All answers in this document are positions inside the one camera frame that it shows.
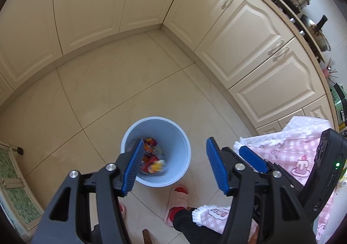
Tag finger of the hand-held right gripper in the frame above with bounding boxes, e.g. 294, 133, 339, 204
239, 146, 304, 193

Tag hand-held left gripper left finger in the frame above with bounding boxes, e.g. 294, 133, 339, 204
32, 139, 145, 244

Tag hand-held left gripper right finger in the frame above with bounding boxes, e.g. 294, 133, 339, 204
206, 137, 316, 244

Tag gold snack wrapper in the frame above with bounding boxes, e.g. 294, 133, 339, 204
140, 156, 166, 175

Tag orange snack bag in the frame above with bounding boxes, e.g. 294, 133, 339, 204
142, 138, 160, 158

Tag light blue plastic bin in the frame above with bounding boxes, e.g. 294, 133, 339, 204
121, 116, 192, 188

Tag pink checked tablecloth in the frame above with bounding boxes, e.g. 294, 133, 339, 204
192, 125, 347, 244

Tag person's black trouser leg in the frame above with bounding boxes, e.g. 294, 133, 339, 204
173, 207, 225, 244

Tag green electric cooker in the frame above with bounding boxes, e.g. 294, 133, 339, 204
329, 83, 347, 125

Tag pink chopstick holder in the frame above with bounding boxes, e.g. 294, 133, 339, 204
321, 58, 339, 82

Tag green glass panel door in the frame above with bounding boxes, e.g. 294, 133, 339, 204
0, 139, 45, 239

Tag steel wok with lid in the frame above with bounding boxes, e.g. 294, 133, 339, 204
301, 14, 332, 52

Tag black gas stove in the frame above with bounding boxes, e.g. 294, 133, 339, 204
282, 8, 326, 63

